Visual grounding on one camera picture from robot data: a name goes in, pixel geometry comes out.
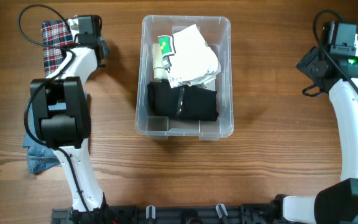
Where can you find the blue denim jeans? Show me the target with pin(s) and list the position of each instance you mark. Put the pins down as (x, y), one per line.
(39, 158)

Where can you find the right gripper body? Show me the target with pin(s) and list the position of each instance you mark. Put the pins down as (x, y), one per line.
(310, 59)

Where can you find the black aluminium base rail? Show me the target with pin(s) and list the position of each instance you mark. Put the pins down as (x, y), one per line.
(241, 214)

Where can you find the cream white cloth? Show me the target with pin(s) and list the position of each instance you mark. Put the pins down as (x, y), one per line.
(157, 63)

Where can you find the black garment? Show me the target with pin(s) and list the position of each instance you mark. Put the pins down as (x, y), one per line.
(183, 102)

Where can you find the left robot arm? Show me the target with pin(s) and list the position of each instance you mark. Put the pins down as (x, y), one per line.
(62, 121)

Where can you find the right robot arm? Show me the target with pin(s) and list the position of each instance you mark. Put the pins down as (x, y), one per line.
(337, 76)

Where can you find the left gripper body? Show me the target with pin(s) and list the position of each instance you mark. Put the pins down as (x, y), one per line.
(105, 44)

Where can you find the white printed t-shirt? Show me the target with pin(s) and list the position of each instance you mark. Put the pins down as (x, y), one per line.
(187, 58)

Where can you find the clear plastic storage bin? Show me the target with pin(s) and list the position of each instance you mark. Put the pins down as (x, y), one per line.
(216, 31)

